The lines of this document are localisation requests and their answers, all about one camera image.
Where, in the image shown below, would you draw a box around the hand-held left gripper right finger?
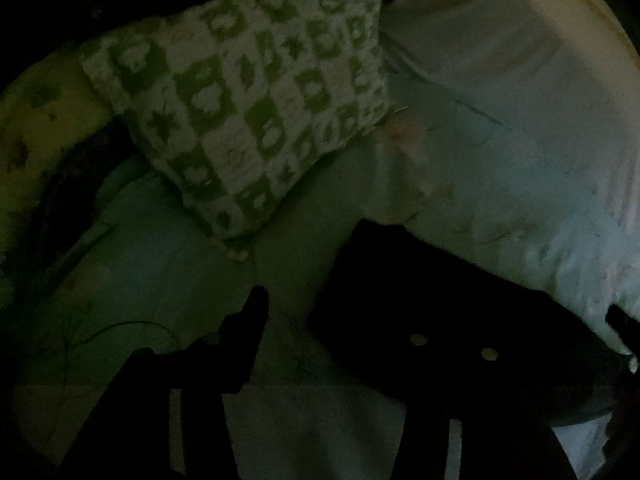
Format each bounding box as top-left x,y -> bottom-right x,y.
385,320 -> 583,480

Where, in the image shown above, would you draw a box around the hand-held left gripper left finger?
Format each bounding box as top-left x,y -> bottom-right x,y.
57,285 -> 271,480

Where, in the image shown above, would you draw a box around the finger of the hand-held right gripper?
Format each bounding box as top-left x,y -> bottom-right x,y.
604,304 -> 640,358

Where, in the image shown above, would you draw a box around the dark pants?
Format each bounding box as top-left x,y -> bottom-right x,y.
307,217 -> 628,428

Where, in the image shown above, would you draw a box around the pale floral bed sheet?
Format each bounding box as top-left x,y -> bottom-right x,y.
10,125 -> 616,480

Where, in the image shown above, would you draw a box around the green and white patterned pillow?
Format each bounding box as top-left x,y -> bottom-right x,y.
79,0 -> 401,261

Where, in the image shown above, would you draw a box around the dark cloth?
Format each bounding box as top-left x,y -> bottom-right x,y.
27,120 -> 146,271

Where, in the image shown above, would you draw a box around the yellow floral pillow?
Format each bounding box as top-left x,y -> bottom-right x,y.
0,47 -> 117,306

